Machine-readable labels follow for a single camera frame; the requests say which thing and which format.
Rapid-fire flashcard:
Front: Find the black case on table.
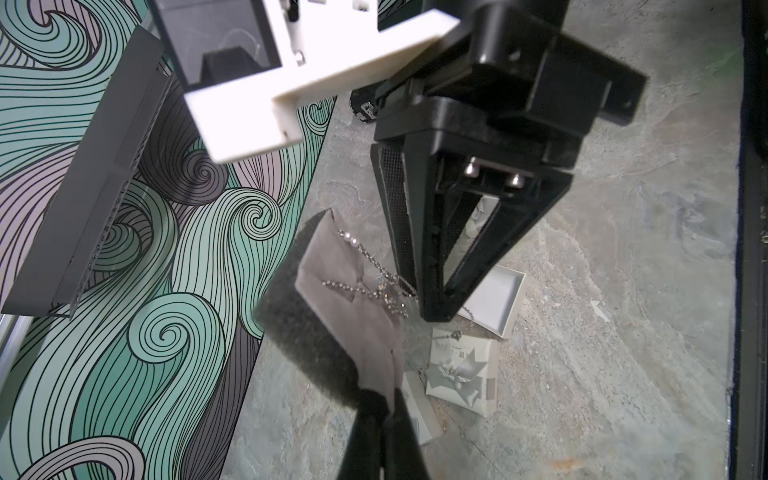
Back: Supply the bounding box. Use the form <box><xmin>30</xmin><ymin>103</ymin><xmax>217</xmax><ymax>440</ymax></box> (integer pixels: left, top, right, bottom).
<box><xmin>349</xmin><ymin>83</ymin><xmax>381</xmax><ymax>123</ymax></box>

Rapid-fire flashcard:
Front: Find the white jewelry box base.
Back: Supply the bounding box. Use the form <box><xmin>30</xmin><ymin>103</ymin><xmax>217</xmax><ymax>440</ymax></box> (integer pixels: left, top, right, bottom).
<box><xmin>443</xmin><ymin>194</ymin><xmax>527</xmax><ymax>340</ymax></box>

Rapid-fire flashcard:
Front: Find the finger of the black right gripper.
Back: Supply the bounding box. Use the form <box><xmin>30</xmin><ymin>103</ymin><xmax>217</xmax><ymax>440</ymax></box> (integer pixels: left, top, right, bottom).
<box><xmin>403</xmin><ymin>131</ymin><xmax>573</xmax><ymax>323</ymax></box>
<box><xmin>370</xmin><ymin>143</ymin><xmax>418</xmax><ymax>293</ymax></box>

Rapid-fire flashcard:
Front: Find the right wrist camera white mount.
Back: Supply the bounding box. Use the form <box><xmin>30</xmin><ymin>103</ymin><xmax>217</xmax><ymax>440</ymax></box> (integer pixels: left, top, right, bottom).
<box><xmin>149</xmin><ymin>0</ymin><xmax>459</xmax><ymax>164</ymax></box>

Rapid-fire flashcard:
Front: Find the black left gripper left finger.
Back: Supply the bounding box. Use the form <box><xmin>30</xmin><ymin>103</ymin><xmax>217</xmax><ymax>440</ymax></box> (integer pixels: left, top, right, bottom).
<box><xmin>337</xmin><ymin>390</ymin><xmax>389</xmax><ymax>480</ymax></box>

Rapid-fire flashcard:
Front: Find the aluminium wall rail back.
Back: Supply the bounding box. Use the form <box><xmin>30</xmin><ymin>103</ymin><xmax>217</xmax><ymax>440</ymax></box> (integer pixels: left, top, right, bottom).
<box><xmin>0</xmin><ymin>314</ymin><xmax>34</xmax><ymax>385</ymax></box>

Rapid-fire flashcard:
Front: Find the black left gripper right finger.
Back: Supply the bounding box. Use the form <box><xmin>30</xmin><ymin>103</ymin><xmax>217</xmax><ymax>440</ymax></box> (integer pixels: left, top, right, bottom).
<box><xmin>383</xmin><ymin>404</ymin><xmax>430</xmax><ymax>480</ymax></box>

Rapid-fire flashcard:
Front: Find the silver pearl necklace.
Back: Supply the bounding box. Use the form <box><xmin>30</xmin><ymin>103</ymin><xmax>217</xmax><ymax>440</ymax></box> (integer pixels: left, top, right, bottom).
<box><xmin>320</xmin><ymin>227</ymin><xmax>475</xmax><ymax>343</ymax></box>

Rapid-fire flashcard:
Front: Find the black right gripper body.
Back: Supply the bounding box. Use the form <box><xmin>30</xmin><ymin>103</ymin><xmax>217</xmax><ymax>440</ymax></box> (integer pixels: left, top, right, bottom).
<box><xmin>375</xmin><ymin>1</ymin><xmax>648</xmax><ymax>168</ymax></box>

